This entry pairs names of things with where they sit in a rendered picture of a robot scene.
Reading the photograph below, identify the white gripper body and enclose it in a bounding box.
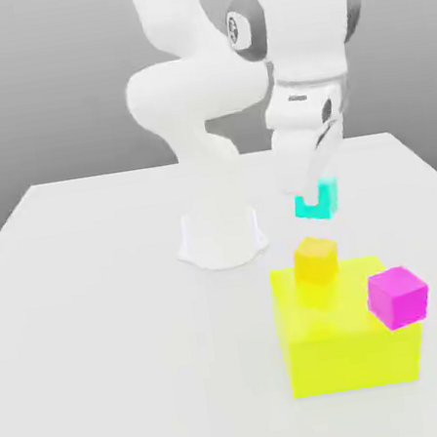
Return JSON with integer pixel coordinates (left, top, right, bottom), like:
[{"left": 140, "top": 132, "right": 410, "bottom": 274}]
[{"left": 268, "top": 116, "right": 353, "bottom": 198}]

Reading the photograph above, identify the small cyan cube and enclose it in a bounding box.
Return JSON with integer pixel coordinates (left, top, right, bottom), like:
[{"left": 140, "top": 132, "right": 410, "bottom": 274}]
[{"left": 290, "top": 176, "right": 343, "bottom": 225}]

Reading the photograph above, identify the small orange cube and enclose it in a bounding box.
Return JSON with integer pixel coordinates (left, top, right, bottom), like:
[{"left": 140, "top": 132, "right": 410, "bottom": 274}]
[{"left": 289, "top": 231, "right": 344, "bottom": 288}]

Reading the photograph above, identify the small magenta cube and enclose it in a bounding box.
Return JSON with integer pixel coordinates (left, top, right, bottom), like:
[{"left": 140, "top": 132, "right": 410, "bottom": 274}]
[{"left": 362, "top": 261, "right": 435, "bottom": 335}]

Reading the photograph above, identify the large yellow box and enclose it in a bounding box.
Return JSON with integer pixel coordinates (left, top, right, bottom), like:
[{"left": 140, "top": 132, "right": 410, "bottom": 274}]
[{"left": 267, "top": 249, "right": 432, "bottom": 402}]

